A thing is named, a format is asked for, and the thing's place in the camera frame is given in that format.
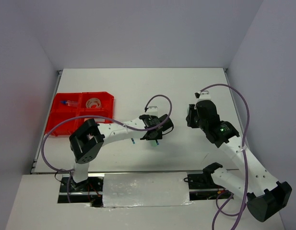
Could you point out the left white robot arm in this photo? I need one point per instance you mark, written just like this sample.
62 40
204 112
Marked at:
90 137

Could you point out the green highlighter cap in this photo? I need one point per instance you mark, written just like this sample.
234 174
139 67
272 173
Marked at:
153 143

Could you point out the red compartment storage bin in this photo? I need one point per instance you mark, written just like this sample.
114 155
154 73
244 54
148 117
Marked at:
60 113

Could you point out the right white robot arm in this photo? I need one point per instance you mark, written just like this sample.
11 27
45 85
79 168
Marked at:
263 194

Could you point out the blue cap glue bottle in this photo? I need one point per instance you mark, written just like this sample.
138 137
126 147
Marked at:
69 103

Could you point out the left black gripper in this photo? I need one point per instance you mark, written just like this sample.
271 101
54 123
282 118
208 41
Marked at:
159 137

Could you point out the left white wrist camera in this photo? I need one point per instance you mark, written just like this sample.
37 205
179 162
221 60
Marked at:
151 110

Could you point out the small white tape roll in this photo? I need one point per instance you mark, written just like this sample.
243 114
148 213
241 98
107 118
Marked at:
95 104

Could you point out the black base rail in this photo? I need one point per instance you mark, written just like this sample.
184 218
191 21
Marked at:
92 191

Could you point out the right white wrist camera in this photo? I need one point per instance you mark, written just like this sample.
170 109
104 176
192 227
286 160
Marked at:
203 96

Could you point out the orange highlighter pen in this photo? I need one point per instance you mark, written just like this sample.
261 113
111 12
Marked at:
97 120

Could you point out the large clear tape roll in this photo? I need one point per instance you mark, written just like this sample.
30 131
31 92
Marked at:
88 102

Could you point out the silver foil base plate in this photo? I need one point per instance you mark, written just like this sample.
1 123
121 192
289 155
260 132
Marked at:
145 190

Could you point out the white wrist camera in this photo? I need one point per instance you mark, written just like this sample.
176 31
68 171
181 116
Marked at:
203 96
151 110

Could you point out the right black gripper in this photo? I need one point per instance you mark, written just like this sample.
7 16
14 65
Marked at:
192 110

